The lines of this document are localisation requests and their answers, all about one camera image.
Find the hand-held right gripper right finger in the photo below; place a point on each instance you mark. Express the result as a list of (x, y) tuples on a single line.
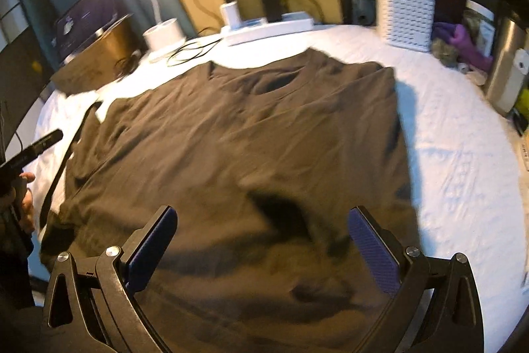
[(374, 253)]

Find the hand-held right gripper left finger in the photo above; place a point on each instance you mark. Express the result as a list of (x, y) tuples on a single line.
[(148, 249)]

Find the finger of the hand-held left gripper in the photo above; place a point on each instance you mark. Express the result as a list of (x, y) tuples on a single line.
[(45, 140)]

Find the olive brown printed t-shirt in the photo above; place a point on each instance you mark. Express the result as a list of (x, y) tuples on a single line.
[(231, 154)]

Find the person's left hand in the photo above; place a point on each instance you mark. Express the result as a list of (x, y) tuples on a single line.
[(28, 208)]

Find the cardboard box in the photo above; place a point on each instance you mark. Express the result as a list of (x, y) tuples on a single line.
[(107, 51)]

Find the black display device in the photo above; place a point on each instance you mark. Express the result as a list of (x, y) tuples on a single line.
[(86, 22)]

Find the yellow green bottle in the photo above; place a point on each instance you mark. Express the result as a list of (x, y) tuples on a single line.
[(524, 105)]

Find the white charger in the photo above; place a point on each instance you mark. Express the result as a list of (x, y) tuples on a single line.
[(231, 14)]

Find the purple cloth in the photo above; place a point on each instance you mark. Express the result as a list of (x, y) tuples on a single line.
[(467, 43)]

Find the stainless steel thermos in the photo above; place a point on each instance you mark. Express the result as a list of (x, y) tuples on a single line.
[(506, 63)]

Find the white woven plastic basket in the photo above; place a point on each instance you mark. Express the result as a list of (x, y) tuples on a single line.
[(407, 20)]

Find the white power strip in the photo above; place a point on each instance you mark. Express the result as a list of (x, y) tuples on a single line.
[(268, 31)]

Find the black charger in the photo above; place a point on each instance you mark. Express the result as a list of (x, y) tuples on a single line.
[(270, 3)]

